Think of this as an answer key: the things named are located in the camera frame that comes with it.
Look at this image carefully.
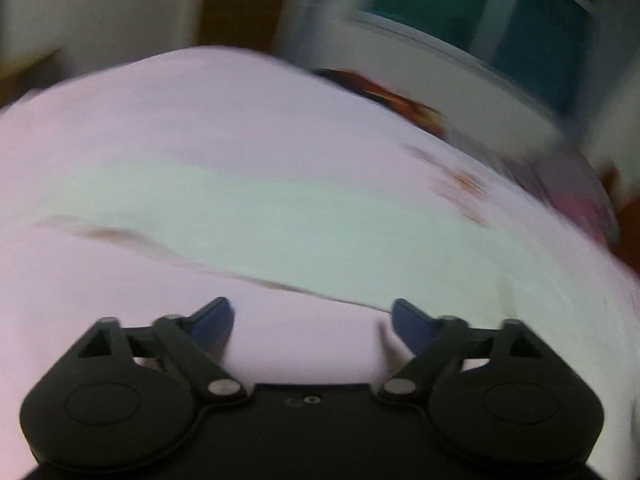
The white knit sweater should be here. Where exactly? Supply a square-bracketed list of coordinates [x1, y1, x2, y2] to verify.
[41, 162, 559, 326]

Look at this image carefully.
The pile of folded clothes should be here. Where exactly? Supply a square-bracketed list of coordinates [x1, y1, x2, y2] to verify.
[520, 151, 620, 246]

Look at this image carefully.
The brown wooden wardrobe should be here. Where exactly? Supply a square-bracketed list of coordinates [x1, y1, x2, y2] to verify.
[196, 0, 285, 53]

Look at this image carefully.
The window with white frame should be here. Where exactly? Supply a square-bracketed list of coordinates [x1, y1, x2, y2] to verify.
[349, 0, 597, 122]

